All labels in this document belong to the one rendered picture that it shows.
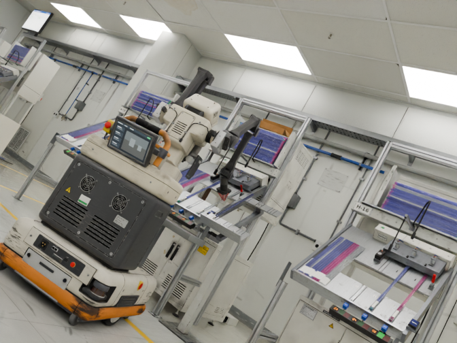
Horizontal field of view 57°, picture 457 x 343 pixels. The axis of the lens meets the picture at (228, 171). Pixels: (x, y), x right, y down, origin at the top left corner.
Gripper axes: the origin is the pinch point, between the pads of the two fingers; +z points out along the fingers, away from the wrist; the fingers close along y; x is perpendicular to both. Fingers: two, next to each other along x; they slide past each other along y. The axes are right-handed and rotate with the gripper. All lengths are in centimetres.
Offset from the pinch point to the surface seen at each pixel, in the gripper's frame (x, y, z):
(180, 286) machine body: 45, 2, 58
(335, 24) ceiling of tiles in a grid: -185, 29, -106
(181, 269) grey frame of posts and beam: 56, -14, 26
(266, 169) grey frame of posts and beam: -47.4, -3.2, -9.4
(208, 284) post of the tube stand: 50, -35, 30
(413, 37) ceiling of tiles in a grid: -188, -46, -103
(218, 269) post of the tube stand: 42, -36, 22
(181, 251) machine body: 30, 17, 42
